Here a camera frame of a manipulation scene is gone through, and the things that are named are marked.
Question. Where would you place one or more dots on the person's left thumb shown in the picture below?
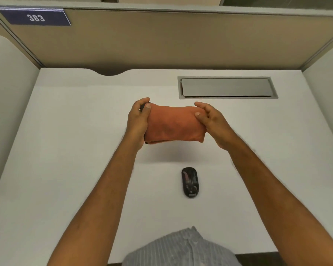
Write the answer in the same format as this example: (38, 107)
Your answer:
(147, 110)

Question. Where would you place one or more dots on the grey striped shirt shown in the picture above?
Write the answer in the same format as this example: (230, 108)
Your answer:
(180, 250)

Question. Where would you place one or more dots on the person's right hand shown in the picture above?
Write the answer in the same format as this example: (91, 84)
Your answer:
(215, 126)

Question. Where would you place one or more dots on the white side divider panel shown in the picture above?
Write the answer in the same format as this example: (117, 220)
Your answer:
(326, 99)
(8, 108)

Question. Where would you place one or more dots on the person's right thumb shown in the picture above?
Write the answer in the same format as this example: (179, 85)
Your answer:
(201, 116)

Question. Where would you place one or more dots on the person's left hand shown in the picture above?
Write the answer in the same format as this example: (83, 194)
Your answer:
(136, 121)

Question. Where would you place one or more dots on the person's left forearm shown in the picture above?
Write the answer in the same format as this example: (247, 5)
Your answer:
(97, 207)

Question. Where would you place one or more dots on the person's right forearm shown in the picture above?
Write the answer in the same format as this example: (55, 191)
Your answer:
(277, 202)

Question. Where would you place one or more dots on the blue number sign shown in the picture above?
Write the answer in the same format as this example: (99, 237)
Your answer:
(34, 17)

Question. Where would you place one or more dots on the beige desk partition panel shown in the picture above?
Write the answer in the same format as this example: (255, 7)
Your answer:
(172, 38)

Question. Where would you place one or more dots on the black computer mouse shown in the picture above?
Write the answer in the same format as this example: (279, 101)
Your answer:
(190, 182)

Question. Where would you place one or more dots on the orange cloth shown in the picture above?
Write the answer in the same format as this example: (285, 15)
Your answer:
(173, 124)

